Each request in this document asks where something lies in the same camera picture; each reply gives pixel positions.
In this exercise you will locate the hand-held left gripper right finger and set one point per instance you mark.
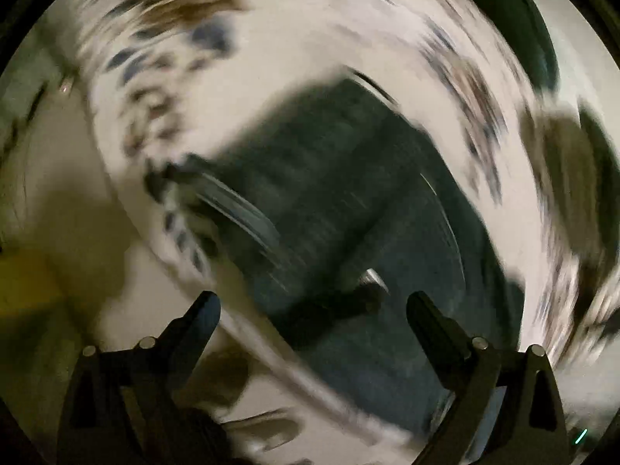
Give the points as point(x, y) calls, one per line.
point(428, 322)

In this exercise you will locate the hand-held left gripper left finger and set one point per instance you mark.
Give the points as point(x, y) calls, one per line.
point(201, 322)

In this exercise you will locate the dark grey pants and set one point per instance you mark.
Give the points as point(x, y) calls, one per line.
point(339, 213)

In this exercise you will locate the white printed blanket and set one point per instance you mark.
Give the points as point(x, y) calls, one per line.
point(300, 38)

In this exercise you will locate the dark cloth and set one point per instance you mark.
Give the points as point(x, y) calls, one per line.
point(513, 14)

